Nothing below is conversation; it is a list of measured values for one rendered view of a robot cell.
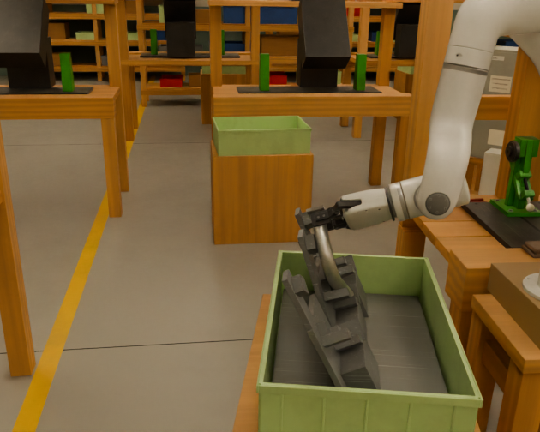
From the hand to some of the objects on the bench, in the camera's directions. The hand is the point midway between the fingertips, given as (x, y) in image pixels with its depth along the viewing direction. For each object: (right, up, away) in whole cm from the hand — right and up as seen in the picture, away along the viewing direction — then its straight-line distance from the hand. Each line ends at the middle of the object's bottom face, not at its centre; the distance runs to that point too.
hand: (322, 221), depth 134 cm
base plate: (+118, -2, +80) cm, 142 cm away
